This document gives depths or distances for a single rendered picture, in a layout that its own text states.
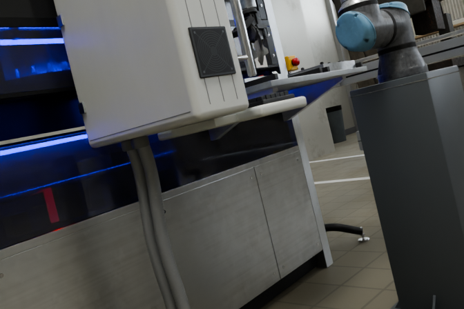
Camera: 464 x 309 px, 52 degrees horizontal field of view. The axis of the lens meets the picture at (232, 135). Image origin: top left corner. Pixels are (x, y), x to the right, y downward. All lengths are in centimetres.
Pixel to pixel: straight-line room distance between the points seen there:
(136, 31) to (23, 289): 73
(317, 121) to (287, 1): 182
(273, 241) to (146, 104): 107
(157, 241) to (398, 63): 88
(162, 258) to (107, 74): 52
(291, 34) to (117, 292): 596
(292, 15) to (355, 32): 587
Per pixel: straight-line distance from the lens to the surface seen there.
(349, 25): 145
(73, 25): 143
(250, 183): 198
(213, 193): 182
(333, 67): 192
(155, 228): 135
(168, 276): 137
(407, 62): 155
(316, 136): 710
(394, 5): 157
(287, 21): 716
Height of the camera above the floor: 78
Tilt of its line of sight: 1 degrees down
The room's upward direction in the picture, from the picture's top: 14 degrees counter-clockwise
